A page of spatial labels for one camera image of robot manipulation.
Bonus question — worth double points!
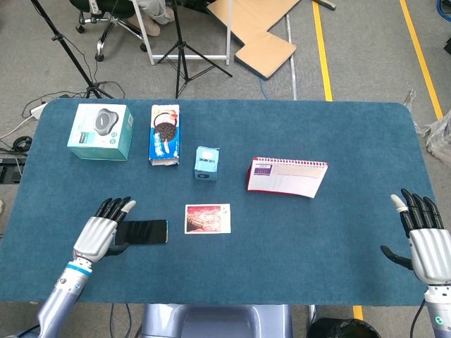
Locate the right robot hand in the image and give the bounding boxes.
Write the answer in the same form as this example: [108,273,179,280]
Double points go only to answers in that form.
[380,188,451,286]

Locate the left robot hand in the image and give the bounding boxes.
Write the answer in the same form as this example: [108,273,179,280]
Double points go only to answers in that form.
[73,196,137,264]

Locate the black smartphone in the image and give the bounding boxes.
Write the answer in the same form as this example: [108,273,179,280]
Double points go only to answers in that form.
[114,219,168,246]

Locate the teal speaker product box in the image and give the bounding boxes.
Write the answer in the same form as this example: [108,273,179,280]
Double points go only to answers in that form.
[66,103,135,162]

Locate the black floor pedal unit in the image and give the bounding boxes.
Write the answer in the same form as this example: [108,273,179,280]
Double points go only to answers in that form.
[0,156,26,184]

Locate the clear plastic wrapped bundle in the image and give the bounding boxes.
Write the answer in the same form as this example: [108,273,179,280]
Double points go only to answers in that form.
[403,88,451,166]

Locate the red landscape postcard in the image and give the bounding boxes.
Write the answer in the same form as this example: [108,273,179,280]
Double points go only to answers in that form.
[184,203,232,235]

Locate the black trash bin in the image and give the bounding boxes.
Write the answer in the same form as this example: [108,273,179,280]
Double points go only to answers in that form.
[308,317,382,338]

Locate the Oreo cookie box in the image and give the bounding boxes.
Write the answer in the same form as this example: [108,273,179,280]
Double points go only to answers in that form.
[148,104,181,167]

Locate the blue table cloth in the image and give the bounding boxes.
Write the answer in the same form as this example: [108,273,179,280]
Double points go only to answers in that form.
[0,98,440,306]

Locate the small blue cube box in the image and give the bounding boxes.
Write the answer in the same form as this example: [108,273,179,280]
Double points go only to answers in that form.
[194,146,221,182]

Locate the white power strip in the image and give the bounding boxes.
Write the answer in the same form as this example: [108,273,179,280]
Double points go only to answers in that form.
[30,102,49,120]

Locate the lavender robot torso base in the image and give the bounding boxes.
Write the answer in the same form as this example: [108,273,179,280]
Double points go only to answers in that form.
[135,303,294,338]

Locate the red spiral desk calendar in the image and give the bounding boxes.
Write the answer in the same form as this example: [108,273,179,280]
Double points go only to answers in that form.
[247,156,329,199]

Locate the black tripod stand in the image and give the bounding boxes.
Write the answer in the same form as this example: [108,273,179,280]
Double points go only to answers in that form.
[30,0,116,100]
[156,0,233,99]

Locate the black office chair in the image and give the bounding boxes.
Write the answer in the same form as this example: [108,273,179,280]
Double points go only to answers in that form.
[69,0,148,63]

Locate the seated person legs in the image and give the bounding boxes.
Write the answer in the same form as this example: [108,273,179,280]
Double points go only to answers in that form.
[126,0,176,37]

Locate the flattened cardboard sheet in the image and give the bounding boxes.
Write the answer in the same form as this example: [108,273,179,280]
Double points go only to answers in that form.
[206,0,302,80]

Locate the black floor cable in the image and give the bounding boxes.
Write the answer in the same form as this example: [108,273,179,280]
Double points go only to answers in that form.
[0,135,33,156]

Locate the white metal frame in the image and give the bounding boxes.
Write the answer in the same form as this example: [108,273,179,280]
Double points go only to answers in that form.
[132,0,233,66]

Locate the blue network cable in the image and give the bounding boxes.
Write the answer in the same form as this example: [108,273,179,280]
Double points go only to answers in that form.
[435,0,451,36]

